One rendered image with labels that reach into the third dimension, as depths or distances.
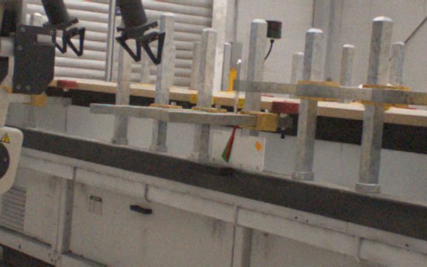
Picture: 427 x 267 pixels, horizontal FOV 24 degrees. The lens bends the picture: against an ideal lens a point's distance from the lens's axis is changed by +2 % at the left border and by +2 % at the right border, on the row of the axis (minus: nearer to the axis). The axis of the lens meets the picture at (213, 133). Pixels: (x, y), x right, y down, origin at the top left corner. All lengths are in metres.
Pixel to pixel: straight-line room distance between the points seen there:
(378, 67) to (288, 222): 0.55
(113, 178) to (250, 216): 0.82
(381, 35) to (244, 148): 0.61
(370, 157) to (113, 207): 1.75
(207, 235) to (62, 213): 1.04
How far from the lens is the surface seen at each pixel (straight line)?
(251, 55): 2.93
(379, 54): 2.54
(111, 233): 4.10
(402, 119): 2.74
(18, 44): 2.39
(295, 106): 2.94
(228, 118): 2.83
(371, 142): 2.54
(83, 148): 3.73
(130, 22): 2.41
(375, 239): 2.56
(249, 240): 3.33
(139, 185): 3.48
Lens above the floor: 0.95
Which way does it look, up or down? 3 degrees down
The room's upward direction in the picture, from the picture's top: 4 degrees clockwise
